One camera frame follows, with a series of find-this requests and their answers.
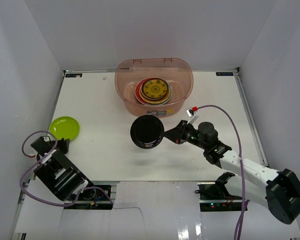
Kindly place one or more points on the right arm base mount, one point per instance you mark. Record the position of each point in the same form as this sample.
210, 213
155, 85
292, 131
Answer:
213, 198

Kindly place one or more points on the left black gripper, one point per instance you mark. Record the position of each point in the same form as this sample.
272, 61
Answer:
45, 145

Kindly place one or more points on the lime green plate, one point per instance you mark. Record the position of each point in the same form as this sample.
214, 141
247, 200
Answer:
65, 127

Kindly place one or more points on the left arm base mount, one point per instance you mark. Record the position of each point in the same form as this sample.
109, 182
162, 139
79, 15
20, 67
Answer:
100, 197

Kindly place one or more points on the yellow patterned plate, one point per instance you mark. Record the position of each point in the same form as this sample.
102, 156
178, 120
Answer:
155, 91
154, 88

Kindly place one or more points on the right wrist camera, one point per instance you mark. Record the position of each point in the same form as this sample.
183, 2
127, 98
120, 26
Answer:
192, 113

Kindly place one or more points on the woven bamboo plate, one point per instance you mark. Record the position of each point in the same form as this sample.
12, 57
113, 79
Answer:
145, 101

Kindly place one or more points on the table label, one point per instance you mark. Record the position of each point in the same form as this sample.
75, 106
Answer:
224, 74
73, 75

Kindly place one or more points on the right table label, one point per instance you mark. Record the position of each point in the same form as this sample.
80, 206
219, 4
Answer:
224, 74

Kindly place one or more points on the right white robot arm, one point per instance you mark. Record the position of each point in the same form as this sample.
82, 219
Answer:
277, 191

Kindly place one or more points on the pink translucent plastic bin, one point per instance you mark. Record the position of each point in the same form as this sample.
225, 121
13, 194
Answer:
175, 71

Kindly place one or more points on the left table label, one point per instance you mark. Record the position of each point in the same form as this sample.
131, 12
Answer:
73, 75

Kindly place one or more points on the black glossy plate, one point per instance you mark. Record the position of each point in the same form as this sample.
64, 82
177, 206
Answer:
155, 94

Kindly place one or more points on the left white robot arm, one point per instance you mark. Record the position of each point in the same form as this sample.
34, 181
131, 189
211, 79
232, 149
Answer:
60, 175

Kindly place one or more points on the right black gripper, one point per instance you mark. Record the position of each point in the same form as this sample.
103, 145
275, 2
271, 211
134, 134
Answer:
174, 134

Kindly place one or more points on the red teal floral plate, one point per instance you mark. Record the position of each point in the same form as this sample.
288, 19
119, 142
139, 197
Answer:
153, 91

